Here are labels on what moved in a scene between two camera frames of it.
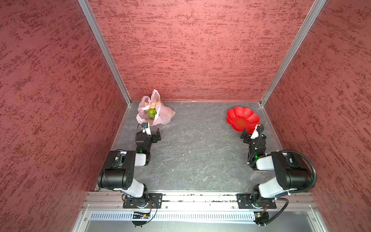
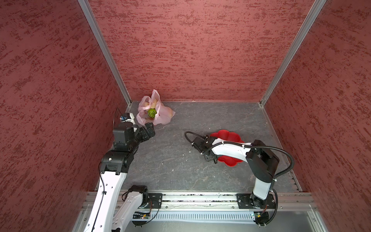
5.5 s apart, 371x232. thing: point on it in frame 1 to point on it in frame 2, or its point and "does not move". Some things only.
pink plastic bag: x=164 y=114 does not move
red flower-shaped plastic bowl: x=240 y=118 to x=225 y=135
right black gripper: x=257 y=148 to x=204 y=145
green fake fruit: x=151 y=112 does not move
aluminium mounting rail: x=113 y=201 does not move
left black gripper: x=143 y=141 to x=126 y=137
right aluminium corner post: x=317 y=7 does not move
